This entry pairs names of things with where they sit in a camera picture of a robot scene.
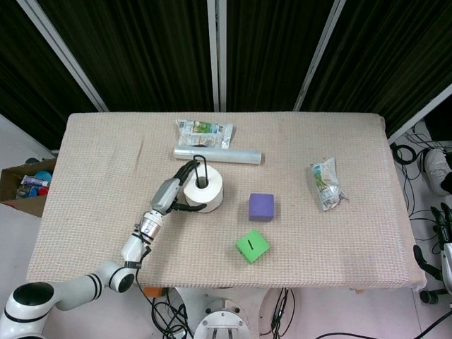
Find right robot hand grey black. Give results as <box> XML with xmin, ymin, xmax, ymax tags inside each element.
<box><xmin>412</xmin><ymin>203</ymin><xmax>452</xmax><ymax>294</ymax></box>

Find left robot hand grey black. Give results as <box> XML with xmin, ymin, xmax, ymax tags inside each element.
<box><xmin>150</xmin><ymin>160</ymin><xmax>208</xmax><ymax>216</ymax></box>

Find white toilet paper roll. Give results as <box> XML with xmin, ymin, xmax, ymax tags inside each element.
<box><xmin>183</xmin><ymin>165</ymin><xmax>225</xmax><ymax>214</ymax></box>

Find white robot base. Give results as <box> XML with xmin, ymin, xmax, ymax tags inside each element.
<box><xmin>174</xmin><ymin>287</ymin><xmax>273</xmax><ymax>339</ymax></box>

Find beige woven tablecloth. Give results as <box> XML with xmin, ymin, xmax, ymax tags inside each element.
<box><xmin>25</xmin><ymin>112</ymin><xmax>427</xmax><ymax>291</ymax></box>

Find clear plastic film roll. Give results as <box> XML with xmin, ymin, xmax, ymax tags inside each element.
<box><xmin>172</xmin><ymin>145</ymin><xmax>263</xmax><ymax>165</ymax></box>

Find flat printed snack packet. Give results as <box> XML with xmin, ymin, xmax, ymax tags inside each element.
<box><xmin>175</xmin><ymin>118</ymin><xmax>234</xmax><ymax>150</ymax></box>

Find white shoe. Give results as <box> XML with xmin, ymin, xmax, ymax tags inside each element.
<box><xmin>424</xmin><ymin>148</ymin><xmax>451</xmax><ymax>196</ymax></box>

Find purple cube block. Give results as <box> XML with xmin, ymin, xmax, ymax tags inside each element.
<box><xmin>248</xmin><ymin>192</ymin><xmax>275</xmax><ymax>222</ymax></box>

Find green box with slot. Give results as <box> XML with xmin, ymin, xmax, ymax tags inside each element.
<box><xmin>234</xmin><ymin>228</ymin><xmax>271</xmax><ymax>265</ymax></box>

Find crumpled printed snack packet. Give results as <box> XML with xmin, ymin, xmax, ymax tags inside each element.
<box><xmin>309</xmin><ymin>157</ymin><xmax>350</xmax><ymax>213</ymax></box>

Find cardboard box with items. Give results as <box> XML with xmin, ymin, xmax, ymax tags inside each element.
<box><xmin>0</xmin><ymin>158</ymin><xmax>58</xmax><ymax>218</ymax></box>

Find black wire roll holder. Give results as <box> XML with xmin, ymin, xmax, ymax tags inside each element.
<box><xmin>192</xmin><ymin>154</ymin><xmax>209</xmax><ymax>188</ymax></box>

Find black cable bundle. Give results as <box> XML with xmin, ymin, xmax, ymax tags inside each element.
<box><xmin>391</xmin><ymin>121</ymin><xmax>452</xmax><ymax>248</ymax></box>

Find black floor cables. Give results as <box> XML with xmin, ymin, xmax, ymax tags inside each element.
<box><xmin>135</xmin><ymin>268</ymin><xmax>194</xmax><ymax>339</ymax></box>

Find white partition frame post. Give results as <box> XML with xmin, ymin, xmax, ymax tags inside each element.
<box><xmin>293</xmin><ymin>0</ymin><xmax>348</xmax><ymax>112</ymax></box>
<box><xmin>387</xmin><ymin>81</ymin><xmax>452</xmax><ymax>145</ymax></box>
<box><xmin>21</xmin><ymin>0</ymin><xmax>109</xmax><ymax>113</ymax></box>
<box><xmin>206</xmin><ymin>0</ymin><xmax>227</xmax><ymax>113</ymax></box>

